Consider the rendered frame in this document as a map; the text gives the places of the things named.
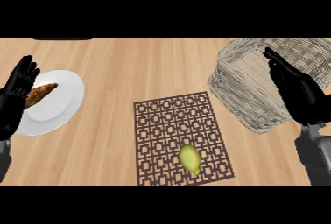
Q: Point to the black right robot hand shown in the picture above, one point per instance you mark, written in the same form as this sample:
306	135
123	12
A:
301	93

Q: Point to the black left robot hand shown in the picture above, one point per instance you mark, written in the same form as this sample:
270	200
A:
12	96

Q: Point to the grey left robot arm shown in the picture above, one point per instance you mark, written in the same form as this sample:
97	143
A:
3	159

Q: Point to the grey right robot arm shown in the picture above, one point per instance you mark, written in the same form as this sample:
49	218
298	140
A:
315	154

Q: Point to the pale wicker basket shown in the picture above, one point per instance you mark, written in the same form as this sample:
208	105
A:
259	84

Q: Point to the brown patterned placemat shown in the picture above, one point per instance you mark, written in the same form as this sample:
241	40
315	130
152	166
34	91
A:
179	140

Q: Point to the yellow-green lemon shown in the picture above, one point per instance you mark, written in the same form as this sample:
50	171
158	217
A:
189	158

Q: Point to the brown pastry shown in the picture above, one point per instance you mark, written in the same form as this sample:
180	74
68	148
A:
37	93

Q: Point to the white round plate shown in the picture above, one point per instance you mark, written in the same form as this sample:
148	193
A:
53	102

